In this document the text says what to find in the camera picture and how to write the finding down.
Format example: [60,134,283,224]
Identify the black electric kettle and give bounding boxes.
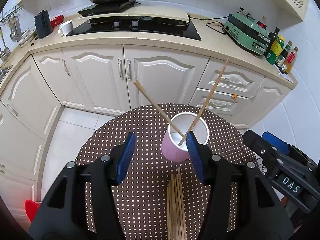
[34,10,53,39]

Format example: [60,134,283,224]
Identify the green yellow oil bottle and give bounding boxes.
[265,35,285,64]

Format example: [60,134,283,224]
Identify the black glass gas hob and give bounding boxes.
[67,16,201,41]

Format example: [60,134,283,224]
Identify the wall utensil rack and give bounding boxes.
[1,3,24,61]

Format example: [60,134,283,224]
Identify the red label soda bottle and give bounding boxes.
[257,16,267,30]

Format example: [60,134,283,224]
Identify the black induction cooker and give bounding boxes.
[78,0,137,17]

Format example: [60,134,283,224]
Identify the pink cylindrical utensil holder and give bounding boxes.
[161,111,209,162]

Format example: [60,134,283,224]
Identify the stack of bowls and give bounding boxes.
[18,29,36,47]

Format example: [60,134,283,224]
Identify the red plastic stool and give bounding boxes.
[24,199,41,222]

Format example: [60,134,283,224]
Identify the red label vinegar bottle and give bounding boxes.
[280,47,298,74]

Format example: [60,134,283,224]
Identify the dark soy sauce bottle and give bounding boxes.
[274,41,293,68]

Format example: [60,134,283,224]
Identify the dark glass sauce bottle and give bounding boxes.
[264,27,280,56]

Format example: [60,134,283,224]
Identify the stainless steel sink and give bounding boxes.
[0,65,12,83]

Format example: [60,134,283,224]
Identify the wooden chopstick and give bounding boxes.
[177,167,187,240]
[134,80,184,137]
[172,174,179,239]
[178,59,229,146]
[175,174,182,239]
[170,174,175,239]
[167,186,171,240]

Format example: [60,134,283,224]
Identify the brown polka dot tablecloth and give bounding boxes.
[75,105,257,239]

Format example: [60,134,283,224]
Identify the base cabinets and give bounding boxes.
[1,44,297,213]

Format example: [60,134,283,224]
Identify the red box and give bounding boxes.
[50,15,65,28]

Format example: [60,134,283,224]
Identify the black power cable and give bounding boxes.
[187,7,245,36]

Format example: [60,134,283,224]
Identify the green electric grill appliance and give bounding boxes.
[223,13,271,56]

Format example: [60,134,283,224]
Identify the white mug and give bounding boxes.
[57,20,73,37]

